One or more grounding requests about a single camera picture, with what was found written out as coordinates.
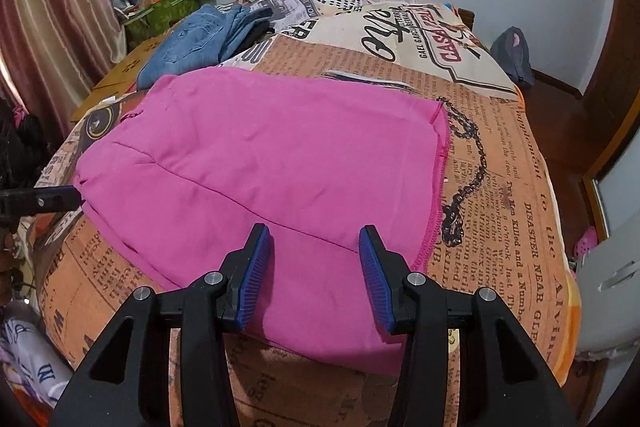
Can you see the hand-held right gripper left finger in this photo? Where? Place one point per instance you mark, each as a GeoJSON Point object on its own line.
{"type": "Point", "coordinates": [255, 274]}

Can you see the pink slipper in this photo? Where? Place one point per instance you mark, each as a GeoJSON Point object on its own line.
{"type": "Point", "coordinates": [586, 241]}

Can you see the dark clothing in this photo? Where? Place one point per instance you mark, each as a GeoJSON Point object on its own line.
{"type": "Point", "coordinates": [20, 147]}

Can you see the pink pants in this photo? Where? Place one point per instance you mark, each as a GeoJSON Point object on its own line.
{"type": "Point", "coordinates": [260, 167]}

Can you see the grey backpack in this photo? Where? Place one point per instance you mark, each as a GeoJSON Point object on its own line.
{"type": "Point", "coordinates": [512, 54]}

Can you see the white printed cloth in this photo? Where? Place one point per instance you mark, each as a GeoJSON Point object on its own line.
{"type": "Point", "coordinates": [30, 359]}

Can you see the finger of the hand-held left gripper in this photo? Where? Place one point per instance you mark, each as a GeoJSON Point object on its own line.
{"type": "Point", "coordinates": [52, 199]}

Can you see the striped curtain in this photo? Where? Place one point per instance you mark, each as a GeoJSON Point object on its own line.
{"type": "Point", "coordinates": [47, 17]}

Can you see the bed with newspaper-print cover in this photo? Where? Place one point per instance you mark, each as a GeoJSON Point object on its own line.
{"type": "Point", "coordinates": [505, 207]}

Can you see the blue jeans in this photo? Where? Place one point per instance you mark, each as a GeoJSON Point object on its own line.
{"type": "Point", "coordinates": [192, 42]}

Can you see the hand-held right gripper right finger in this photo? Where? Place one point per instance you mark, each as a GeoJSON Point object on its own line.
{"type": "Point", "coordinates": [374, 277]}

